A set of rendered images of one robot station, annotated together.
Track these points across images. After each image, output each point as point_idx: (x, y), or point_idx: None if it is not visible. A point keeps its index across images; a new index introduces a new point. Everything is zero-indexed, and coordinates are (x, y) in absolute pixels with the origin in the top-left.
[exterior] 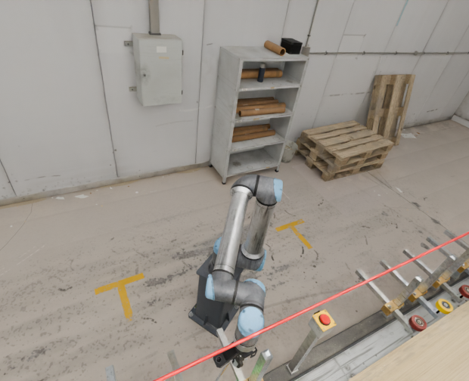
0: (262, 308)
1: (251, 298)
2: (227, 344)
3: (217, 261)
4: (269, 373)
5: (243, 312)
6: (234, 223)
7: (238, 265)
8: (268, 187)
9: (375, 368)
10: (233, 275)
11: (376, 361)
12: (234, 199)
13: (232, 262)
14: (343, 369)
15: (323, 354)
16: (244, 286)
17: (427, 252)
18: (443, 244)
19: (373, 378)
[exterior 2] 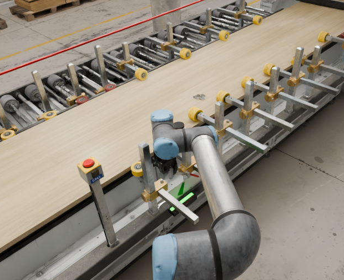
0: (153, 130)
1: (166, 126)
2: (182, 209)
3: (214, 143)
4: (135, 231)
5: (169, 114)
6: (216, 169)
7: None
8: (182, 233)
9: (25, 228)
10: (191, 143)
11: (21, 234)
12: (236, 198)
13: (196, 145)
14: (49, 278)
15: (73, 268)
16: (175, 133)
17: None
18: None
19: (33, 218)
